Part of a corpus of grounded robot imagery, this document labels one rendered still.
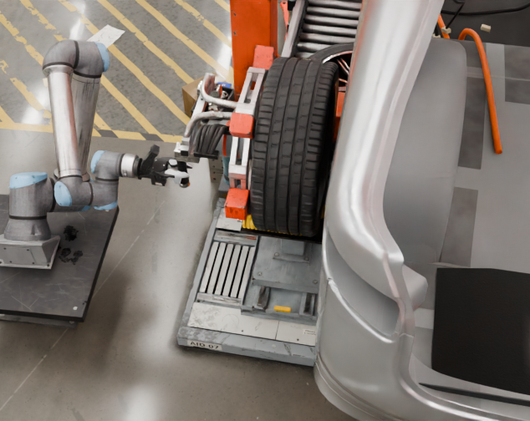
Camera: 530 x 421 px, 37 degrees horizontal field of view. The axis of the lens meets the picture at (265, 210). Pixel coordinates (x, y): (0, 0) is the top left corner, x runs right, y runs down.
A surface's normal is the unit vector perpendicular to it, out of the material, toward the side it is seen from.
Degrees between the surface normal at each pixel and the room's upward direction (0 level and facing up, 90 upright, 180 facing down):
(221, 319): 0
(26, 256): 90
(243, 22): 90
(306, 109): 21
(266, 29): 90
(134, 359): 0
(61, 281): 0
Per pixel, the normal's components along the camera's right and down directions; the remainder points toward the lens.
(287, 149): -0.14, 0.10
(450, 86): 0.08, -0.45
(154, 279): -0.01, -0.64
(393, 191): -0.16, 0.30
